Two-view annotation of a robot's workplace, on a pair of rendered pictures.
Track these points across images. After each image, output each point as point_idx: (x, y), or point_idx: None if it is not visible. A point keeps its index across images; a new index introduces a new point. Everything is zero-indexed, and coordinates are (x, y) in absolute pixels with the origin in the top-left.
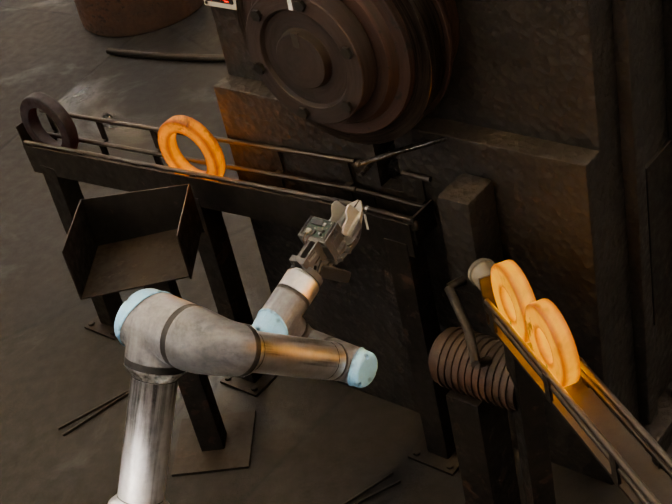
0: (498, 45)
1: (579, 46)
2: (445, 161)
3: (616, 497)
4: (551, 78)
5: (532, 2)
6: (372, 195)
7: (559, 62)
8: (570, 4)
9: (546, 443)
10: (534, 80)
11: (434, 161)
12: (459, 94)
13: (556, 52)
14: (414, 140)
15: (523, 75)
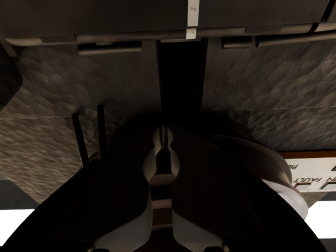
0: (65, 160)
1: (2, 168)
2: (65, 84)
3: None
4: (8, 149)
5: (50, 181)
6: None
7: (9, 159)
8: (24, 183)
9: None
10: (22, 145)
11: (84, 78)
12: (91, 123)
13: (16, 163)
14: (123, 102)
15: (33, 147)
